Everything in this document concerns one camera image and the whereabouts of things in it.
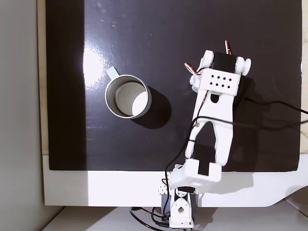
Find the pale green steel mug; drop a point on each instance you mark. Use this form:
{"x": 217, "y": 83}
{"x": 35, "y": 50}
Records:
{"x": 113, "y": 89}

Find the black table mat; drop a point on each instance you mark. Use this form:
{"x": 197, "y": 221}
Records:
{"x": 144, "y": 36}

